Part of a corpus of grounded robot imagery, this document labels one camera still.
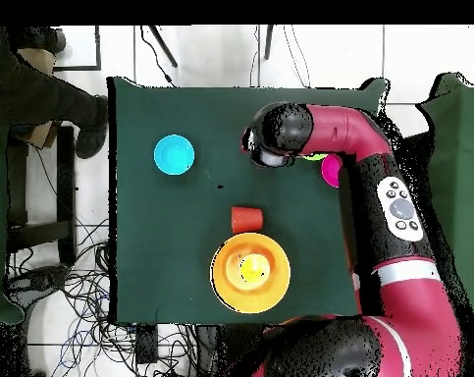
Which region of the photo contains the red cup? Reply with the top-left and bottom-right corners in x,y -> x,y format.
231,206 -> 265,236

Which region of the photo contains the yellow cup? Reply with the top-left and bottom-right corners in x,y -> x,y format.
238,252 -> 272,284

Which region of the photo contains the large orange bowl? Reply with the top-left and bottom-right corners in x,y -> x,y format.
209,232 -> 291,315

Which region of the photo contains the small light blue bowl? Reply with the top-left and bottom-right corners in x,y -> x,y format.
153,134 -> 196,177

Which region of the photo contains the small pink bowl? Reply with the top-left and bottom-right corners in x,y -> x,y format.
320,153 -> 344,189

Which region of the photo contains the dark green tablecloth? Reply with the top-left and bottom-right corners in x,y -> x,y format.
106,76 -> 391,328

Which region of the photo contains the black power adapter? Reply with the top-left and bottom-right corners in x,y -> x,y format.
134,323 -> 160,365

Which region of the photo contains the black tripod leg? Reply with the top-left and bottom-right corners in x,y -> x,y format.
147,25 -> 179,69
263,25 -> 275,61

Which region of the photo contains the black stool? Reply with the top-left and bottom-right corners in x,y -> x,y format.
6,125 -> 78,268

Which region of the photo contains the cardboard box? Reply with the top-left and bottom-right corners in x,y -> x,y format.
16,46 -> 65,150

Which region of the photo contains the person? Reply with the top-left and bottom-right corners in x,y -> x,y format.
0,25 -> 111,160

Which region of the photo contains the dark grey pedestal foot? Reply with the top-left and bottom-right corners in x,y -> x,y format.
8,264 -> 71,296

